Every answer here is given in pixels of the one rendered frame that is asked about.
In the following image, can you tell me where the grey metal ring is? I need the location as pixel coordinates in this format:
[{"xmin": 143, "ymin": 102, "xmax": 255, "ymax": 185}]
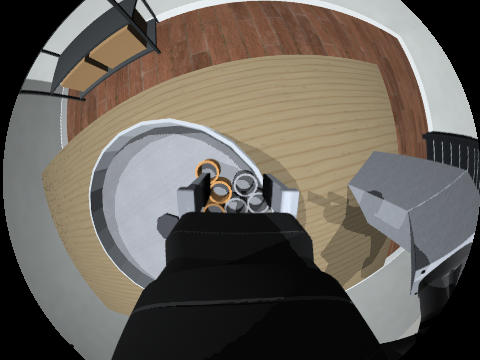
[
  {"xmin": 234, "ymin": 170, "xmax": 258, "ymax": 197},
  {"xmin": 245, "ymin": 187, "xmax": 269, "ymax": 213},
  {"xmin": 225, "ymin": 192, "xmax": 247, "ymax": 212}
]

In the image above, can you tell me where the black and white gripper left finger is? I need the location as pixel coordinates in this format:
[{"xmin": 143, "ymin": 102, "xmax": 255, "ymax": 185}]
[{"xmin": 177, "ymin": 173, "xmax": 211, "ymax": 219}]

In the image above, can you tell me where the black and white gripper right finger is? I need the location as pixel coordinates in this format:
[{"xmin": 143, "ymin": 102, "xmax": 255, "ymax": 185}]
[{"xmin": 262, "ymin": 174, "xmax": 300, "ymax": 218}]

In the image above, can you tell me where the bronze bushing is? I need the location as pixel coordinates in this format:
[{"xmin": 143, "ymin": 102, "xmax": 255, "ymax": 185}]
[
  {"xmin": 195, "ymin": 159, "xmax": 221, "ymax": 184},
  {"xmin": 210, "ymin": 177, "xmax": 232, "ymax": 204},
  {"xmin": 203, "ymin": 199, "xmax": 225, "ymax": 212}
]

